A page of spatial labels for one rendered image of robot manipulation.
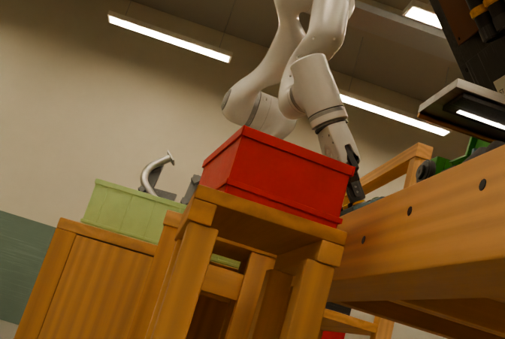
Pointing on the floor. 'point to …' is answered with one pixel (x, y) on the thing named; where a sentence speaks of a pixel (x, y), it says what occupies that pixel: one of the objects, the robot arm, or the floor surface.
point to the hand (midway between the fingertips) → (355, 192)
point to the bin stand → (208, 237)
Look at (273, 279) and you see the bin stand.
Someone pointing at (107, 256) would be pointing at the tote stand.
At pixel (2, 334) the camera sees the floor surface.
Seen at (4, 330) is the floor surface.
